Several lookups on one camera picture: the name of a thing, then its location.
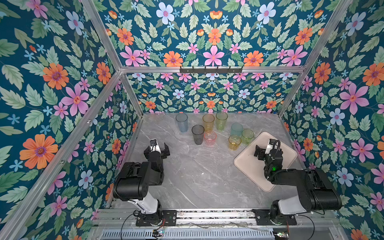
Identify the beige rectangular tray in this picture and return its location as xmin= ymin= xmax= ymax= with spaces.
xmin=234 ymin=132 xmax=298 ymax=193

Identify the blue translucent tall cup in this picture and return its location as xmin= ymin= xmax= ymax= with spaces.
xmin=176 ymin=113 xmax=189 ymax=133

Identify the dark grey translucent cup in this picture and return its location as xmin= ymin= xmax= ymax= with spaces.
xmin=192 ymin=125 xmax=205 ymax=145

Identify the amber translucent tall cup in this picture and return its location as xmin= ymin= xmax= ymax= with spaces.
xmin=203 ymin=114 xmax=215 ymax=132

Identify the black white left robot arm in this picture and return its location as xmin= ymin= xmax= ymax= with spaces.
xmin=112 ymin=140 xmax=170 ymax=226

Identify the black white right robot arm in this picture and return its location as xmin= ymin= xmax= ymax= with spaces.
xmin=254 ymin=140 xmax=342 ymax=225

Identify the light green short cup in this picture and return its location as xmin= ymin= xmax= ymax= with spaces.
xmin=241 ymin=129 xmax=255 ymax=145

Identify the yellow translucent short cup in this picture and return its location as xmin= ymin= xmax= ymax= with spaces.
xmin=228 ymin=135 xmax=242 ymax=151

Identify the teal translucent short cup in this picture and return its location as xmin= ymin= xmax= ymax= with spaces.
xmin=231 ymin=123 xmax=244 ymax=137

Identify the pink translucent short cup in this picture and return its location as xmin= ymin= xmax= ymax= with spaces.
xmin=204 ymin=131 xmax=217 ymax=146

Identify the green translucent tall cup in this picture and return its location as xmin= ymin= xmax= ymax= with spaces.
xmin=216 ymin=112 xmax=228 ymax=131

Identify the black hook rack bar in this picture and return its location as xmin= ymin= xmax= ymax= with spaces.
xmin=179 ymin=66 xmax=243 ymax=74

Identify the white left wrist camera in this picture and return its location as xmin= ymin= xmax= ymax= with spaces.
xmin=150 ymin=139 xmax=161 ymax=152

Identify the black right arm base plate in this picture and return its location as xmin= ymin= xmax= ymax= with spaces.
xmin=252 ymin=209 xmax=297 ymax=226

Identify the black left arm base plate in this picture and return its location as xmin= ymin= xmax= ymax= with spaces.
xmin=136 ymin=210 xmax=177 ymax=227

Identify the aluminium mounting rail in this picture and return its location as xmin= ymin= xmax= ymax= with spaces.
xmin=94 ymin=209 xmax=341 ymax=228

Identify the white vented cable duct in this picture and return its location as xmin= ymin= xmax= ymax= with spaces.
xmin=100 ymin=228 xmax=275 ymax=240

